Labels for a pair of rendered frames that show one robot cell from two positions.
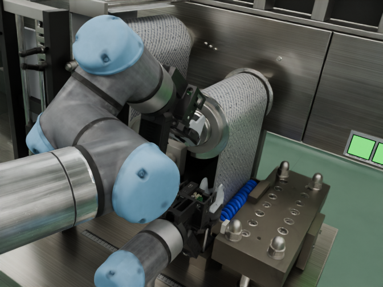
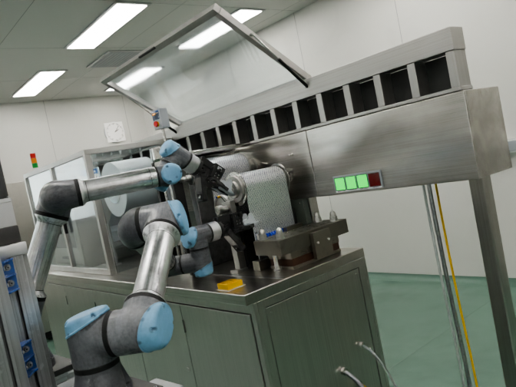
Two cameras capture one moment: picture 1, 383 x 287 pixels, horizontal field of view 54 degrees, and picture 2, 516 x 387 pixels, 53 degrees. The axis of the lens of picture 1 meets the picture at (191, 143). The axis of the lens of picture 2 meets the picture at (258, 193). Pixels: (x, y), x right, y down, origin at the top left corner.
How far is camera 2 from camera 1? 161 cm
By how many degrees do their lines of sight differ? 33
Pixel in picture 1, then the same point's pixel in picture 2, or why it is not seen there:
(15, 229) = (137, 179)
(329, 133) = (326, 183)
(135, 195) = (165, 171)
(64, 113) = not seen: hidden behind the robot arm
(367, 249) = not seen: outside the picture
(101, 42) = (165, 147)
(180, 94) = (210, 167)
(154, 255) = (203, 227)
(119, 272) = not seen: hidden behind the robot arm
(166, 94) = (196, 163)
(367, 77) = (326, 145)
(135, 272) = (193, 229)
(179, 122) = (210, 177)
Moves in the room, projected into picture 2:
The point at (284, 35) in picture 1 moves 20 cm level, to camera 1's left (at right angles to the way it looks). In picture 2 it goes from (289, 141) to (250, 150)
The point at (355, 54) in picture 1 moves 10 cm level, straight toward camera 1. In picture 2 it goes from (317, 137) to (303, 139)
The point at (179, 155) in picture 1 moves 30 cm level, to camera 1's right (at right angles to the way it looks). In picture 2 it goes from (229, 204) to (296, 193)
